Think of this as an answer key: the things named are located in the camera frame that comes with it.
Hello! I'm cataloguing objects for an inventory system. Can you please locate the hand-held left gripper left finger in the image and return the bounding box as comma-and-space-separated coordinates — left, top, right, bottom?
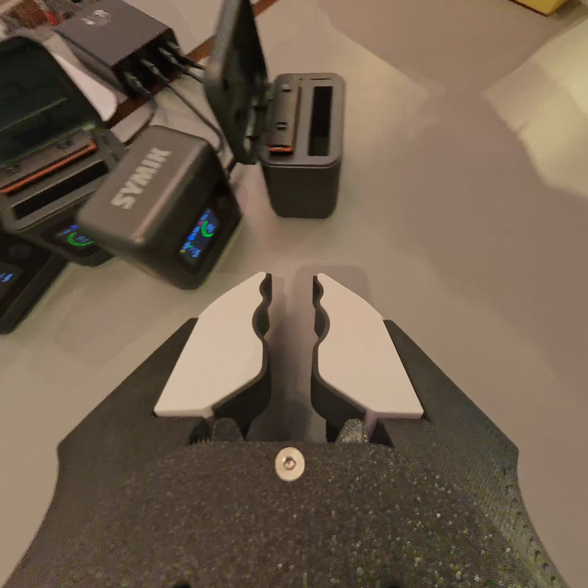
154, 272, 273, 432

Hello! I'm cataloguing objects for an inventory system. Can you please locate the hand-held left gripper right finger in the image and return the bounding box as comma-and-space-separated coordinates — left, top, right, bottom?
311, 273, 425, 434

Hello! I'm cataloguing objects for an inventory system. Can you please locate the black battery charging case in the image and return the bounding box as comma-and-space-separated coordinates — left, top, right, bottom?
0, 35, 129, 267
0, 235, 70, 336
77, 124, 244, 291
204, 0, 348, 219

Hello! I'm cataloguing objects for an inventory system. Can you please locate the black camera battery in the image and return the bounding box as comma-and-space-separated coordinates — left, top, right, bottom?
0, 143, 99, 195
267, 81, 301, 155

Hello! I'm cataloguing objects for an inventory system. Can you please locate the yellow plastic bin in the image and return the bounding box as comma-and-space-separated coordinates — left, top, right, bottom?
510, 0, 572, 15

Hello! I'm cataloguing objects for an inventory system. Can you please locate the black multi-port power hub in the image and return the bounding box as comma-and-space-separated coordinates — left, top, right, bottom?
54, 0, 182, 92

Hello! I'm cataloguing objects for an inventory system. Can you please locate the black charging cable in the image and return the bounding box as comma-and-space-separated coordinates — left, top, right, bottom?
124, 78, 159, 129
166, 51, 207, 74
147, 60, 226, 152

